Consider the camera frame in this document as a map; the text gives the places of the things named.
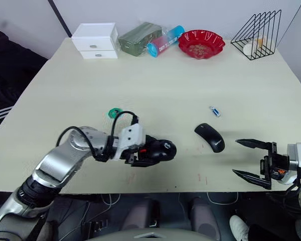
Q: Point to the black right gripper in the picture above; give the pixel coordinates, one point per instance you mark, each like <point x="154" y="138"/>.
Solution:
<point x="274" y="164"/>

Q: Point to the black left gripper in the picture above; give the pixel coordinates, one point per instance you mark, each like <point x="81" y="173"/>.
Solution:
<point x="140" y="154"/>

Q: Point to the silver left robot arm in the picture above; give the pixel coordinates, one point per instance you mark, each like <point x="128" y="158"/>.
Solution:
<point x="65" y="155"/>

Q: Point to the black mouse cover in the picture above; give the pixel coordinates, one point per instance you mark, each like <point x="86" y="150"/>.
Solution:
<point x="210" y="138"/>

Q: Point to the green battery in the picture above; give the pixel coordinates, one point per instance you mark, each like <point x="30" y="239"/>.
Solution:
<point x="114" y="112"/>

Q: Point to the blue usb receiver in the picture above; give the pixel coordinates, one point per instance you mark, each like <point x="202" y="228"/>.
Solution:
<point x="215" y="111"/>

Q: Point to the white shoe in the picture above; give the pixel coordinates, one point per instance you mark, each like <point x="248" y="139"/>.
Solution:
<point x="238" y="227"/>

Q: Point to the dark rounded shape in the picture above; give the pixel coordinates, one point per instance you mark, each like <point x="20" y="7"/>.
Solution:
<point x="203" y="216"/>

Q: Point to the grey robot torso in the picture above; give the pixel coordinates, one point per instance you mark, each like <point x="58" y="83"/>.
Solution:
<point x="153" y="234"/>

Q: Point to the blue and pink canister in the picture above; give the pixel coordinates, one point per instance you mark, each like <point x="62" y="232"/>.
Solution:
<point x="165" y="41"/>

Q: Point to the white ball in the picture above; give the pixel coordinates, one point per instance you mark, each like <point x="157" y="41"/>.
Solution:
<point x="247" y="49"/>

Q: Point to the green box in plastic wrap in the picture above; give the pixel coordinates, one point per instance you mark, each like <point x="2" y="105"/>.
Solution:
<point x="138" y="37"/>

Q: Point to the orange and white small object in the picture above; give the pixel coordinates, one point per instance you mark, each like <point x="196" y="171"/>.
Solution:
<point x="260" y="42"/>

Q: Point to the red plastic bowl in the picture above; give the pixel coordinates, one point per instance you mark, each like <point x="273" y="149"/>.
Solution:
<point x="201" y="44"/>

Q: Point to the white two-drawer box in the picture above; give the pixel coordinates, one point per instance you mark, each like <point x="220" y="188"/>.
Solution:
<point x="96" y="40"/>

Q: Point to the person in black striped clothes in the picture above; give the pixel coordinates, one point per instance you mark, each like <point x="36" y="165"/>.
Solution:
<point x="10" y="82"/>

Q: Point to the black slanted pole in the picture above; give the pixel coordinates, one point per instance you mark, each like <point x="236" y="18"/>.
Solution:
<point x="61" y="18"/>

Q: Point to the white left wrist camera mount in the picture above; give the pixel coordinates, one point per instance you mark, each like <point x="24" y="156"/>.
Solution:
<point x="131" y="139"/>

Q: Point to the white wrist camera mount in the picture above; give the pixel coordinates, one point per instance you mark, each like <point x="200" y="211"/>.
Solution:
<point x="131" y="139"/>
<point x="297" y="154"/>

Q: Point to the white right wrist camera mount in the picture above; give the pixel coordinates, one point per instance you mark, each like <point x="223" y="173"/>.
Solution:
<point x="297" y="154"/>

